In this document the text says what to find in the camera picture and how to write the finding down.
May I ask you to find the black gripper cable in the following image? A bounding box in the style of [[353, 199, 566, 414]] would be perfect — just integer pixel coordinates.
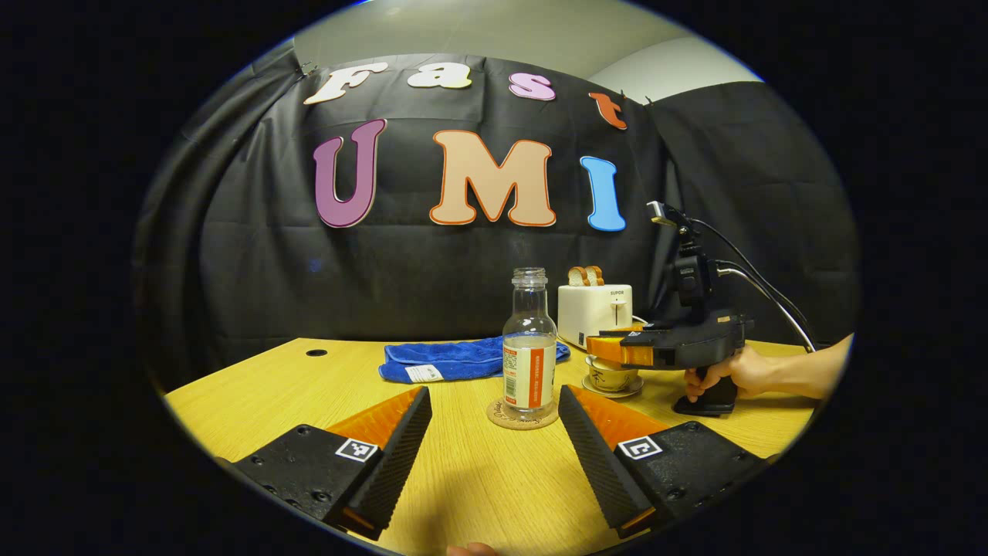
[[689, 218, 813, 342]]

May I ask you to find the round cork coaster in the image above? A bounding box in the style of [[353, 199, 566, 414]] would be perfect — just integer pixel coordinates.
[[486, 395, 560, 431]]

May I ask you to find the white toaster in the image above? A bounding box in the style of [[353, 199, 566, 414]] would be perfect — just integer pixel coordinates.
[[557, 284, 634, 349]]

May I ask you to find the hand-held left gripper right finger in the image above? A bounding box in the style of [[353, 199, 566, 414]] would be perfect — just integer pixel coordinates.
[[557, 385, 770, 540]]

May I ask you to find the cream ceramic teacup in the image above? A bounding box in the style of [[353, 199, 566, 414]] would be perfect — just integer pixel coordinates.
[[584, 361, 642, 393]]

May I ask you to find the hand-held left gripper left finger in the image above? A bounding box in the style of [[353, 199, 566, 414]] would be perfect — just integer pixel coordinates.
[[232, 386, 433, 540]]

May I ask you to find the blue towel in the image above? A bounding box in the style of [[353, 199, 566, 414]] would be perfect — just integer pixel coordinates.
[[378, 335, 572, 385]]

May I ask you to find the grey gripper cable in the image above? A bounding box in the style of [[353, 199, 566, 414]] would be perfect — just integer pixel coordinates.
[[716, 266, 817, 354]]

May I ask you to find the clear glass water bottle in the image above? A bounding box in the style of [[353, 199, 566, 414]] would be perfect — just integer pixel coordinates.
[[502, 267, 558, 422]]

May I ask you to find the cream ceramic saucer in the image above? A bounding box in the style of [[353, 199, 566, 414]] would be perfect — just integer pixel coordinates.
[[581, 375, 645, 401]]

